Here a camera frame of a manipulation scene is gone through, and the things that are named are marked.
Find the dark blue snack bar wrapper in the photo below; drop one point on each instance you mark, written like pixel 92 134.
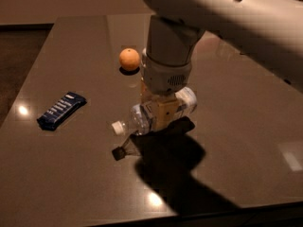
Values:
pixel 51 119

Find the blue labelled plastic water bottle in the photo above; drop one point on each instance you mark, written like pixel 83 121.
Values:
pixel 140 119

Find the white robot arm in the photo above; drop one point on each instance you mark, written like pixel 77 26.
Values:
pixel 268 31

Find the orange fruit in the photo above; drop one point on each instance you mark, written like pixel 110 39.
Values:
pixel 129 59

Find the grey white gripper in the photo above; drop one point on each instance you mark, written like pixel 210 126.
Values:
pixel 164 77

